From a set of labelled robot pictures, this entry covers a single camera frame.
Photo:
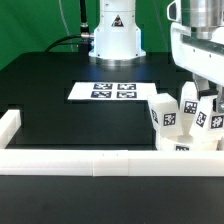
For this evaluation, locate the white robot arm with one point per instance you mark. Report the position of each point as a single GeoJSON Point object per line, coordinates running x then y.
{"type": "Point", "coordinates": [196, 34]}

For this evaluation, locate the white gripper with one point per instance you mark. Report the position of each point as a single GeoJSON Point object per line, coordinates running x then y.
{"type": "Point", "coordinates": [205, 60]}

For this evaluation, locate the white U-shaped fence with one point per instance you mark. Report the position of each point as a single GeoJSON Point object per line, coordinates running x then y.
{"type": "Point", "coordinates": [99, 162]}

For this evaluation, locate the white paper marker sheet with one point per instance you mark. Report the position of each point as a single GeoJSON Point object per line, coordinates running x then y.
{"type": "Point", "coordinates": [113, 91]}

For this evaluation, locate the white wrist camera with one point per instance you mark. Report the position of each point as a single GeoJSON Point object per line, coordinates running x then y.
{"type": "Point", "coordinates": [174, 11]}

